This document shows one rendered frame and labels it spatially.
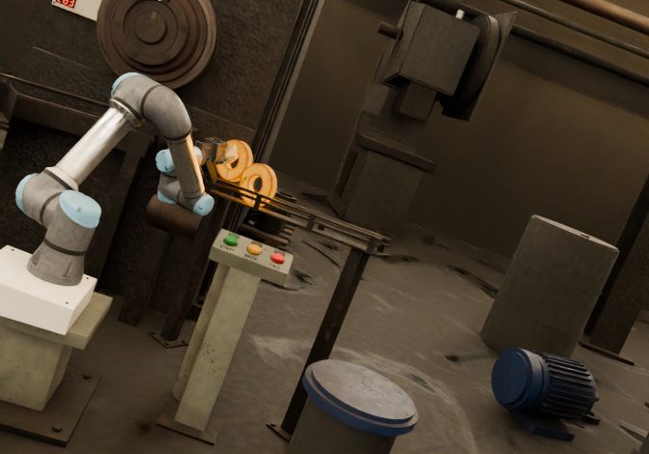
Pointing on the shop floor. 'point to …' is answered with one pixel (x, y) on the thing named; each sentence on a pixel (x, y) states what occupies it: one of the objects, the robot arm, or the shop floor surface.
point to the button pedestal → (221, 335)
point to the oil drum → (549, 290)
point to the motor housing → (155, 254)
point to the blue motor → (543, 390)
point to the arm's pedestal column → (41, 387)
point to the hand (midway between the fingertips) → (236, 156)
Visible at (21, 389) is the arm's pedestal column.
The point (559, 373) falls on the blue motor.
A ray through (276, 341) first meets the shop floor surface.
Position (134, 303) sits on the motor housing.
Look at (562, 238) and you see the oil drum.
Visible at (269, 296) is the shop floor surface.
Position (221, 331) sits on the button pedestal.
